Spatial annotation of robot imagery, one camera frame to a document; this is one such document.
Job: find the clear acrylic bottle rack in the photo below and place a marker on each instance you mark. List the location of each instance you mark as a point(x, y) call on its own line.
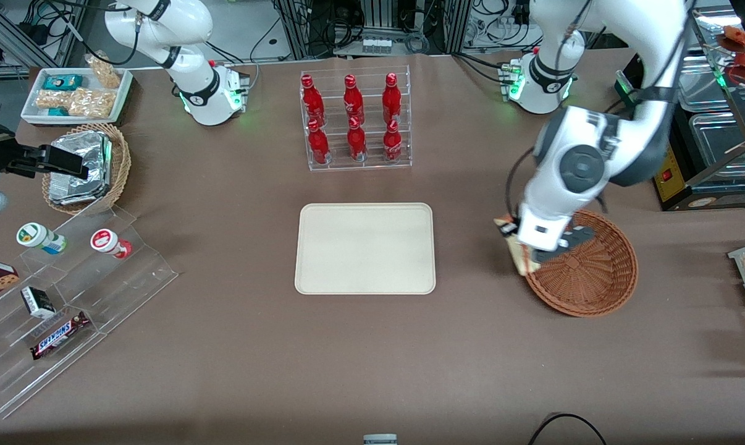
point(338, 163)

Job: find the teal snack box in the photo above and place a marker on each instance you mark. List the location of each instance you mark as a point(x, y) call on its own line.
point(62, 81)

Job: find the black equipment box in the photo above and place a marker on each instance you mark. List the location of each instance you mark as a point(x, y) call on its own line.
point(397, 15)

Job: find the green capped white bottle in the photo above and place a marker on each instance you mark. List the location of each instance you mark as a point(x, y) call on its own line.
point(39, 238)

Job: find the clear acrylic stepped display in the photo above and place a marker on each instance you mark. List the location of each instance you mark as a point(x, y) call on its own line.
point(131, 290)

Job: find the steel food pan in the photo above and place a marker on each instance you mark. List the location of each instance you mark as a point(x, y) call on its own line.
point(721, 142)
point(705, 77)

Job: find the white power strip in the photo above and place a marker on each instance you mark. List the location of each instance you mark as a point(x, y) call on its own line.
point(502, 28)

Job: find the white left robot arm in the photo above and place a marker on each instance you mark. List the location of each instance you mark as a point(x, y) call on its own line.
point(595, 161)

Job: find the triangle sandwich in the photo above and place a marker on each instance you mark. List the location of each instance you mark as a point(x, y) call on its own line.
point(524, 261)

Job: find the cream plastic tray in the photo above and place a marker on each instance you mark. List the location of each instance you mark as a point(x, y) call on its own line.
point(365, 247)

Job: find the black glass food warmer cabinet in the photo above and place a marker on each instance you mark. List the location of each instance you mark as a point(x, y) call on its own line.
point(675, 186)

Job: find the white rectangular snack tray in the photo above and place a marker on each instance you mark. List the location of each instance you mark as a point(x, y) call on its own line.
point(36, 80)

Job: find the slanted aluminium frame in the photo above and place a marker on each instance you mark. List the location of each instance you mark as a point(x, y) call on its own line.
point(20, 42)

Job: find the round brown wicker basket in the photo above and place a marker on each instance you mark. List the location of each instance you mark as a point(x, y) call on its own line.
point(595, 281)

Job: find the aluminium frame post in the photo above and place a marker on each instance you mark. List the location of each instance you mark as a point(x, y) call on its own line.
point(298, 28)
point(459, 25)

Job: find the red cola bottle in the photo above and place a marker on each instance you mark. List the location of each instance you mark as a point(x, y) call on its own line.
point(312, 99)
point(356, 142)
point(391, 97)
point(392, 143)
point(352, 99)
point(317, 145)

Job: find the red capped white bottle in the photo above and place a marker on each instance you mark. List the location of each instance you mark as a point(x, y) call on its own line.
point(108, 242)

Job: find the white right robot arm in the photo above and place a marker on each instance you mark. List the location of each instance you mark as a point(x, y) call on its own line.
point(206, 86)

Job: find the oval light wicker basket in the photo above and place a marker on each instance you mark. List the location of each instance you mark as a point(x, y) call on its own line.
point(123, 167)

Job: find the grey device edge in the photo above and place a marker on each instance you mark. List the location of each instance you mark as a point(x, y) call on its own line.
point(380, 440)

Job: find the small black white box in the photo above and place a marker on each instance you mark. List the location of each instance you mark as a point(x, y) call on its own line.
point(37, 301)

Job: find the brown Snickers bar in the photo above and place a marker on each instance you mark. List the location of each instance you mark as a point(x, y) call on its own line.
point(57, 337)

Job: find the white terminal block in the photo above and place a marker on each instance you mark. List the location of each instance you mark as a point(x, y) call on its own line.
point(375, 44)

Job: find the silver foil wrapped pack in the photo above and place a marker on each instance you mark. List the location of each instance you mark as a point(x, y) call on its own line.
point(83, 146)
point(70, 189)

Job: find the large clear bag of nuts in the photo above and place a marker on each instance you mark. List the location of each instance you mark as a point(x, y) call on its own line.
point(92, 103)

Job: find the small teal snack pack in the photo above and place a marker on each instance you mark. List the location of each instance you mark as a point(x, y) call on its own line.
point(57, 112)

